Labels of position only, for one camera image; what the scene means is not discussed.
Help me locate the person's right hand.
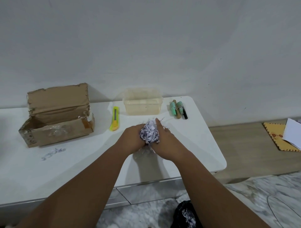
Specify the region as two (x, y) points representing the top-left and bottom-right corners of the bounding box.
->
(151, 119), (189, 162)

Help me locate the person's left hand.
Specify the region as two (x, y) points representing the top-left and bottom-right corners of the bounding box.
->
(116, 124), (148, 155)

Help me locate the bundle of shredded paper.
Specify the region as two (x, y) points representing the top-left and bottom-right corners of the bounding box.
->
(138, 117), (170, 153)

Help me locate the person's right forearm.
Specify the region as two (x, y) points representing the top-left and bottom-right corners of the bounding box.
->
(168, 151), (271, 228)

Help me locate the person's left forearm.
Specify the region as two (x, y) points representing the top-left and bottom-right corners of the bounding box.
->
(13, 143), (132, 228)

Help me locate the clear plastic container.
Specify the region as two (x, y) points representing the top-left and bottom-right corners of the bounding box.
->
(122, 88), (164, 116)

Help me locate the yellow utility knife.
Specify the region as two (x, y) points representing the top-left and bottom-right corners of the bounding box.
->
(110, 106), (120, 131)

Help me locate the clear plastic wrap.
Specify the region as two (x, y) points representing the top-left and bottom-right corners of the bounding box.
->
(46, 125), (73, 137)

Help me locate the open brown cardboard box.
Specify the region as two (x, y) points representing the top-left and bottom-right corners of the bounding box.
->
(18, 83), (95, 148)

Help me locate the small shredded paper scrap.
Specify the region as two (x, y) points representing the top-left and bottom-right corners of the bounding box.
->
(41, 148), (66, 161)

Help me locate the black bag of shredded paper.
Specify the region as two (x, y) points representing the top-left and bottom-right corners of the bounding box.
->
(173, 200), (203, 228)

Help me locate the yellow scalloped envelope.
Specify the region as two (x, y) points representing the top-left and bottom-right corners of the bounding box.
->
(263, 122), (301, 152)

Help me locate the white paper sheet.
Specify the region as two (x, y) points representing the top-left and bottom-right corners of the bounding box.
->
(281, 118), (301, 151)

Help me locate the thin grey cable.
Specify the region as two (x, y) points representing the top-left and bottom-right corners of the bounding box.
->
(267, 194), (301, 225)

